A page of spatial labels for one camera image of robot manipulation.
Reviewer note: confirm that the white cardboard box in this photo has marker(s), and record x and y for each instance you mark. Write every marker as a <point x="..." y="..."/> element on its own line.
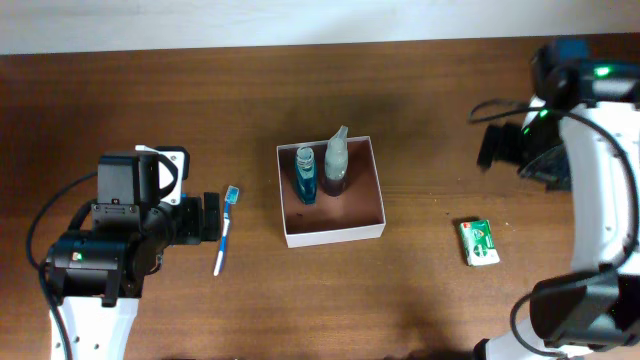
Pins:
<point x="356" y="214"/>

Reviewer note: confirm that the blue white toothbrush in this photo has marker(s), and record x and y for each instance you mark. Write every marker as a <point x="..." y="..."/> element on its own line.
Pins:
<point x="230" y="199"/>

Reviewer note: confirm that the clear dark spray bottle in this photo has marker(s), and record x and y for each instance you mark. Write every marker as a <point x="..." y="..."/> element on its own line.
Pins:
<point x="336" y="163"/>

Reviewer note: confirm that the teal mouthwash bottle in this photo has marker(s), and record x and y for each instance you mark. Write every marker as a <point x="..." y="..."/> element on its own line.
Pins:
<point x="306" y="175"/>

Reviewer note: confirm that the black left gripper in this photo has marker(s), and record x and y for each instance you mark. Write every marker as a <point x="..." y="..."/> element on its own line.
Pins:
<point x="194" y="231"/>

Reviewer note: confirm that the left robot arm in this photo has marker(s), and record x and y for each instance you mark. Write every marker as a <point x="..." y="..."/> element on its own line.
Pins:
<point x="93" y="275"/>

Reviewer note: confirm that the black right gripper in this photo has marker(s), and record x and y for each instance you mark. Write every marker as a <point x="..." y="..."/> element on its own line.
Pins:
<point x="551" y="177"/>

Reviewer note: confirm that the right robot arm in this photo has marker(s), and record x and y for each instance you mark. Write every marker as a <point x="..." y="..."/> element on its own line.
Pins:
<point x="578" y="133"/>

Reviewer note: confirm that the green Dettol soap box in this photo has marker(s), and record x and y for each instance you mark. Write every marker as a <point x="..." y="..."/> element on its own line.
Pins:
<point x="478" y="243"/>

